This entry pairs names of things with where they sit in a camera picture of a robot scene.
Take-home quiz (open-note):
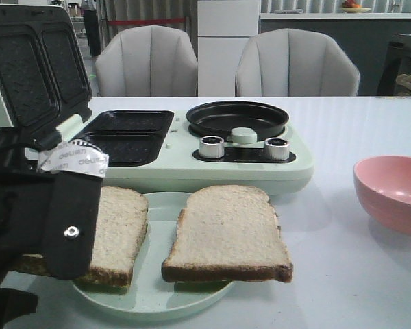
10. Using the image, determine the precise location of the fruit plate on counter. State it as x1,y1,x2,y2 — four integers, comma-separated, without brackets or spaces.
340,0,371,14

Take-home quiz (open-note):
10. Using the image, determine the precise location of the silver control knob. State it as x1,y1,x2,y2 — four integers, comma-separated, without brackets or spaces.
263,137,290,161
198,136,225,159

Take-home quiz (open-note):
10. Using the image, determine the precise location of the right grey upholstered chair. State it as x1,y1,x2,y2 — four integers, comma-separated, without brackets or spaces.
235,28,360,97

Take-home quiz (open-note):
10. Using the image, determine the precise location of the person in background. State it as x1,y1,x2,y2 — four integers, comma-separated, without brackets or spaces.
81,0,101,58

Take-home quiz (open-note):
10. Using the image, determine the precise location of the grey kitchen counter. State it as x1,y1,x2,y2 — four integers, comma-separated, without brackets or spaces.
260,13,411,96

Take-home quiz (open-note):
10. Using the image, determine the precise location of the left grey upholstered chair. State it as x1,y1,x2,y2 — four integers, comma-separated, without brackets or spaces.
95,25,198,97

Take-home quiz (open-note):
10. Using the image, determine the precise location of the mint green round plate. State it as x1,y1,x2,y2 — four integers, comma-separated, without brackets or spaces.
73,192,234,321

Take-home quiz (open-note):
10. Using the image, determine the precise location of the pink plastic bowl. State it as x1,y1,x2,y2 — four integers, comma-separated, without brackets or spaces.
353,156,411,236

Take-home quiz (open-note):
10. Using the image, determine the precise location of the bread slice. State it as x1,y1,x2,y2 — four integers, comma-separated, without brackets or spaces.
162,185,293,283
10,186,150,288

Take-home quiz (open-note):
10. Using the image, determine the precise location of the left silver control knob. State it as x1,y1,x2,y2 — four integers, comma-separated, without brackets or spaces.
198,136,225,159

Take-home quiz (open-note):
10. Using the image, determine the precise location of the mint green breakfast maker base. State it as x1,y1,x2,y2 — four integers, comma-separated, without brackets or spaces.
76,109,314,195

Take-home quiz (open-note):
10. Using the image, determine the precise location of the white refrigerator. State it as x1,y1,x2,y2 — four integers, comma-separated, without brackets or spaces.
197,1,261,97

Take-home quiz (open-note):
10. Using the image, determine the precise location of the right silver control knob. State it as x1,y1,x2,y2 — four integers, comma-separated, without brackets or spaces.
263,137,290,161

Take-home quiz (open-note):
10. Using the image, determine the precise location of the grey upholstered chair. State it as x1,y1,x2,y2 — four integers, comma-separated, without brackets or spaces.
95,25,198,97
235,28,360,97

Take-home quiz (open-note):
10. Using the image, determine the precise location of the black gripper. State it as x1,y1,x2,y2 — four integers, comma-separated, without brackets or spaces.
0,127,109,328

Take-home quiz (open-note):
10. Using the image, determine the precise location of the mint green breakfast maker lid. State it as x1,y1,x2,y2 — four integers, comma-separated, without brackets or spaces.
0,4,92,153

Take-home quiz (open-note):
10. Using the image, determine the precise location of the red barrier tape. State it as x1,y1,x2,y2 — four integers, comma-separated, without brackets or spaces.
107,17,188,26

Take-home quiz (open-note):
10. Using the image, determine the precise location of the black round frying pan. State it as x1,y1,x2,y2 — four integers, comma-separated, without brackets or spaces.
186,101,289,141

